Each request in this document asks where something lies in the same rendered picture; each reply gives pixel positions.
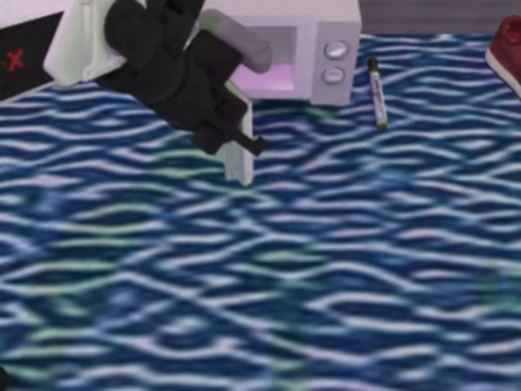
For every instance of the blue wave pattern tablecloth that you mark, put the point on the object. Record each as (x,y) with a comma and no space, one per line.
(285,264)

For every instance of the gray microwave body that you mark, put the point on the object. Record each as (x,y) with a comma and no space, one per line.
(325,24)

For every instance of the white marker pen, dark cap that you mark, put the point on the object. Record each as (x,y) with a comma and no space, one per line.
(377,93)

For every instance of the red sneaker, white sole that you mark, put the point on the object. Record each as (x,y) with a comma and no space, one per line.
(506,49)

